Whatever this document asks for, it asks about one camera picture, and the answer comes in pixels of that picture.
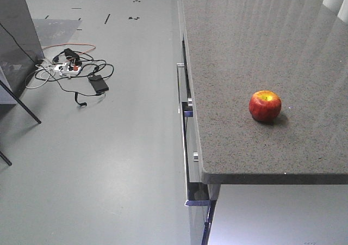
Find red yellow apple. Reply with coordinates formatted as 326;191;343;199
249;90;282;123

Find black power adapter brick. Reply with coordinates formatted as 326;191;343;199
88;75;109;94

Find grey stone kitchen counter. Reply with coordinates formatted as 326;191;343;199
176;0;348;245

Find white power strip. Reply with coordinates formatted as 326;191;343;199
53;63;82;76

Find grey panel board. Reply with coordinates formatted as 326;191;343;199
1;0;44;97

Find chrome cabinet handle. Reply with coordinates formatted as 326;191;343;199
176;63;184;114

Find orange cable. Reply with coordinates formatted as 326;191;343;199
42;42;97;57

